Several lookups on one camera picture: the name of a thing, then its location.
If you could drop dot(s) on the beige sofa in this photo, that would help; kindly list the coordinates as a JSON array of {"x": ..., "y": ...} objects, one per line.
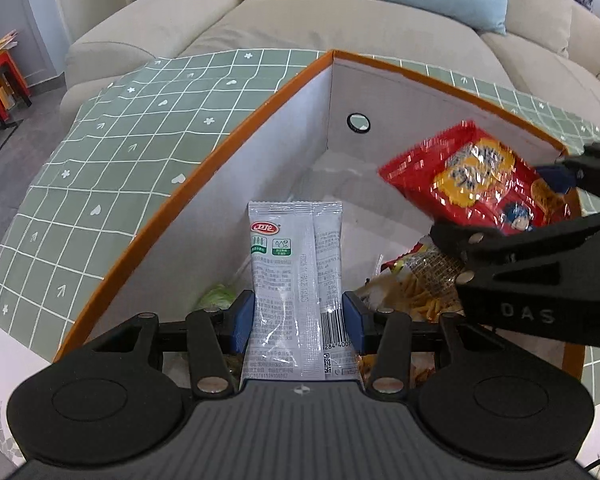
[{"x": 280, "y": 25}]

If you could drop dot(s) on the white table mat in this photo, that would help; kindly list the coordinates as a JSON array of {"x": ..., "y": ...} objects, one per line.
[{"x": 5, "y": 385}]

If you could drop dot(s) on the orange cardboard box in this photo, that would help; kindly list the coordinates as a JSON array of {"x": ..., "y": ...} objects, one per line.
[{"x": 290, "y": 160}]

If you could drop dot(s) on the red stool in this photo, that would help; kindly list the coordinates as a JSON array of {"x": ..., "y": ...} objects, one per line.
[{"x": 0, "y": 85}]

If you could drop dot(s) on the grey white snack packet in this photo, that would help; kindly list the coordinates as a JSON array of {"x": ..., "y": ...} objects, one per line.
[{"x": 285, "y": 280}]

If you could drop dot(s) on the green pea snack packet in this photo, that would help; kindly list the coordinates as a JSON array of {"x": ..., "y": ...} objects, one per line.
[{"x": 217, "y": 296}]

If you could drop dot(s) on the green checked tablecloth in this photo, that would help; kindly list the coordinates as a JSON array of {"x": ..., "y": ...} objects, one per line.
[{"x": 105, "y": 160}]

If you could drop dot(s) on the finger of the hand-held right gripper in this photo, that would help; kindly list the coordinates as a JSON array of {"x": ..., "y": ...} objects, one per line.
[
  {"x": 505, "y": 250},
  {"x": 555, "y": 177}
]

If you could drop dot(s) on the clear packet of orange sticks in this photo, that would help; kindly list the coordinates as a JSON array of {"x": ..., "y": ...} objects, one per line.
[{"x": 412, "y": 295}]

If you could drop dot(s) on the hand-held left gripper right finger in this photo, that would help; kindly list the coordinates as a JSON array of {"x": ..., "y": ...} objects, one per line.
[{"x": 355, "y": 320}]

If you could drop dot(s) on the flat red snack packet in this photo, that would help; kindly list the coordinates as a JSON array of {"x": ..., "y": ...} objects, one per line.
[{"x": 400, "y": 259}]

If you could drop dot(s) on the red cartoon snack packet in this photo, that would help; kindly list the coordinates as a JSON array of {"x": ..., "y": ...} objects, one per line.
[{"x": 455, "y": 180}]

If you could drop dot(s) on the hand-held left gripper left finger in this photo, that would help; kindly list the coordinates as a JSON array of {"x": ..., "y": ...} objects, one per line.
[{"x": 242, "y": 317}]

